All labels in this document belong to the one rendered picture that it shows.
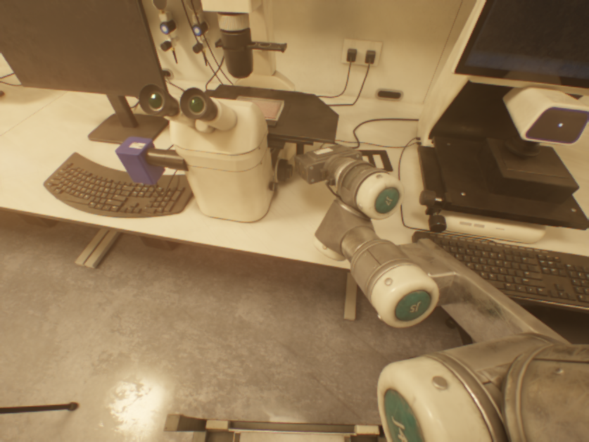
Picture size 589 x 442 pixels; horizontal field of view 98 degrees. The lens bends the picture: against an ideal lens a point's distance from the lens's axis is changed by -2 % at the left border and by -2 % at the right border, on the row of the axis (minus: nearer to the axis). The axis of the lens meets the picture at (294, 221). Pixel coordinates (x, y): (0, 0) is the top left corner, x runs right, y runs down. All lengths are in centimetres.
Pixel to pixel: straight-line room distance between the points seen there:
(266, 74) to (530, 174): 76
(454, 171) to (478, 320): 51
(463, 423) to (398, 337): 122
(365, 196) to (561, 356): 32
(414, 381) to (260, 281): 128
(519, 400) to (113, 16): 99
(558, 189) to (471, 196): 19
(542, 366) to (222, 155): 54
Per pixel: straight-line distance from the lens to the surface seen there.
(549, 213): 86
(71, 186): 103
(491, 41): 76
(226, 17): 70
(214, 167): 61
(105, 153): 114
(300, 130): 67
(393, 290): 34
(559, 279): 88
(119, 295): 169
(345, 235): 46
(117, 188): 93
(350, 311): 138
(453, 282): 41
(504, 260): 81
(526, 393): 23
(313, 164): 59
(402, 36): 125
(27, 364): 179
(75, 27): 103
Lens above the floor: 131
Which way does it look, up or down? 51 degrees down
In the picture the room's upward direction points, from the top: 1 degrees clockwise
